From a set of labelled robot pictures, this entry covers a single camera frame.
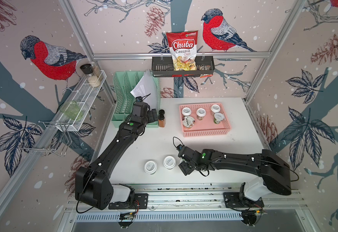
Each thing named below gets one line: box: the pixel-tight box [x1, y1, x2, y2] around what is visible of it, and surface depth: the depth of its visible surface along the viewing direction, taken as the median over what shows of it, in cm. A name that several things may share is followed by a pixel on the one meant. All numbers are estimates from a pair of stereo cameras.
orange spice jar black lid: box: [158, 114, 166, 128], surface depth 102 cm
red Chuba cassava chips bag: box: [166, 30, 199, 72], surface depth 83 cm
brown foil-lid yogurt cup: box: [181, 116, 196, 130], surface depth 103 cm
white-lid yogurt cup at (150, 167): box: [143, 160, 158, 175], surface depth 81 cm
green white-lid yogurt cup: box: [213, 112, 225, 125], surface depth 103 cm
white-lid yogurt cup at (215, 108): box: [210, 104, 221, 113], surface depth 109 cm
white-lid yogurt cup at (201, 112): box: [196, 107, 207, 121], surface depth 106 cm
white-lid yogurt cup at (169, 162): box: [163, 155, 177, 170], surface depth 81 cm
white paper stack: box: [130, 69, 158, 110], surface depth 97 cm
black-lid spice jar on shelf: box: [79, 63, 101, 88], surface depth 84 cm
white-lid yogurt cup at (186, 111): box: [181, 106, 192, 117], surface depth 106 cm
